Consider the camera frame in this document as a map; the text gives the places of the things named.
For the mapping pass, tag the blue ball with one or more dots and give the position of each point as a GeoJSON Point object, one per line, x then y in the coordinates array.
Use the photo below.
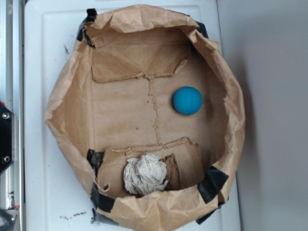
{"type": "Point", "coordinates": [187, 100]}

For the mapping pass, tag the metal rail frame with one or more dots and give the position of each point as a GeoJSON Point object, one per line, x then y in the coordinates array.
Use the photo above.
{"type": "Point", "coordinates": [12, 181]}

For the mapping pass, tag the crumpled white paper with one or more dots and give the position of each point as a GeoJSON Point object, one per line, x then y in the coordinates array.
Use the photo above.
{"type": "Point", "coordinates": [145, 175]}

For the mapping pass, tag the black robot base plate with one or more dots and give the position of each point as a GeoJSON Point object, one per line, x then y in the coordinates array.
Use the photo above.
{"type": "Point", "coordinates": [6, 143]}

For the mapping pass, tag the brown paper-lined bin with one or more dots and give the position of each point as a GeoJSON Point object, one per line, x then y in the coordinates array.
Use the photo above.
{"type": "Point", "coordinates": [117, 57]}

